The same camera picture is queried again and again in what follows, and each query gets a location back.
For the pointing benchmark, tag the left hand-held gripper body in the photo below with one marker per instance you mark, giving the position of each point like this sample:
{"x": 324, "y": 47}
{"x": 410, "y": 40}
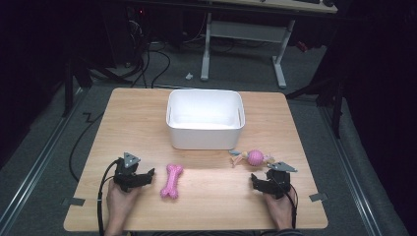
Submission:
{"x": 126, "y": 177}

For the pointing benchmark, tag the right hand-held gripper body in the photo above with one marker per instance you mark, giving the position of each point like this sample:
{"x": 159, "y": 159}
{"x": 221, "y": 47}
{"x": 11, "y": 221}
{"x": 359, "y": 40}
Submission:
{"x": 278, "y": 183}

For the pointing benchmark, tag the pink spiky bone toy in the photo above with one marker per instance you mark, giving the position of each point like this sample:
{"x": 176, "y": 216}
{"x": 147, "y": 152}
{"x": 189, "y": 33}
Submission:
{"x": 172, "y": 182}

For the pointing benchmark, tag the white plastic bin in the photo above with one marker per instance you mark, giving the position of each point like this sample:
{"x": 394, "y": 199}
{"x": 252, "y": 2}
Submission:
{"x": 205, "y": 131}

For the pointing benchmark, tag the person's left hand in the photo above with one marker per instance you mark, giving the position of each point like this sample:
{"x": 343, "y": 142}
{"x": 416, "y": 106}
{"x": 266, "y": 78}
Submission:
{"x": 119, "y": 201}

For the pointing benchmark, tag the person's right hand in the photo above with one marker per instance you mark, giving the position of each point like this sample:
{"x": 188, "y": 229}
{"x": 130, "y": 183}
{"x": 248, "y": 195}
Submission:
{"x": 278, "y": 209}

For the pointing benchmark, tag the grey tape piece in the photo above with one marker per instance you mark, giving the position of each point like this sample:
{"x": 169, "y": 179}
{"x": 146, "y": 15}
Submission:
{"x": 73, "y": 201}
{"x": 318, "y": 197}

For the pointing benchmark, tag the black metal stand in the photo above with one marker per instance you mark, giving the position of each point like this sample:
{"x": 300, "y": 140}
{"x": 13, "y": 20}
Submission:
{"x": 337, "y": 108}
{"x": 68, "y": 88}

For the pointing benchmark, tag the small white floor object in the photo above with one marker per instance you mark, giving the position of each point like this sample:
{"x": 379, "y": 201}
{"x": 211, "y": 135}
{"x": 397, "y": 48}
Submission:
{"x": 189, "y": 76}

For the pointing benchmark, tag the small red object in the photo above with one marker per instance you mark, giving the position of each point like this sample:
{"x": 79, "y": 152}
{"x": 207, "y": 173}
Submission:
{"x": 302, "y": 46}

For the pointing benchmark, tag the white-legged background desk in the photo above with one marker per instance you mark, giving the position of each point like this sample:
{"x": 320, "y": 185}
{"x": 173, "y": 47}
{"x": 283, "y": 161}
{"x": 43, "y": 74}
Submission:
{"x": 246, "y": 31}

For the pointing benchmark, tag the metal floor rail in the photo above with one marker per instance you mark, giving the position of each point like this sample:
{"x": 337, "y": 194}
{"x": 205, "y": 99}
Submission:
{"x": 36, "y": 164}
{"x": 350, "y": 170}

